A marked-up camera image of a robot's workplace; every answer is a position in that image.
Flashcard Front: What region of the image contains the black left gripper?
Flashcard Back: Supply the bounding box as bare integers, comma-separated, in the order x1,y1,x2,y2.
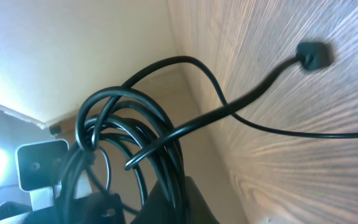
0,176,219,224

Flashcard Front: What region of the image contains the black USB cable bundle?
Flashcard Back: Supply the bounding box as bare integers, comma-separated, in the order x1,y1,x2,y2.
59,41,358,224

